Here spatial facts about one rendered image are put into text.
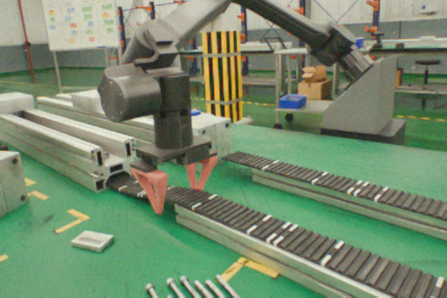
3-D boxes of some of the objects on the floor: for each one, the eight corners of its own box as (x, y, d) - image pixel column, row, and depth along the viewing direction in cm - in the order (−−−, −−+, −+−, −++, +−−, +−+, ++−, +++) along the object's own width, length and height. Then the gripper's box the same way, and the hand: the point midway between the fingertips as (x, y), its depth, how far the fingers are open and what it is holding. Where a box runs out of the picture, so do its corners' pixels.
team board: (51, 104, 633) (30, -8, 583) (69, 99, 679) (52, -5, 628) (120, 105, 587) (105, -17, 537) (135, 99, 633) (122, -13, 582)
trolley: (367, 125, 383) (374, 31, 357) (365, 139, 336) (371, 32, 309) (278, 120, 427) (278, 36, 401) (264, 131, 380) (263, 38, 354)
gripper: (150, 118, 44) (160, 226, 48) (217, 103, 53) (221, 197, 56) (122, 112, 49) (134, 211, 53) (188, 100, 57) (193, 186, 61)
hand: (178, 199), depth 54 cm, fingers open, 8 cm apart
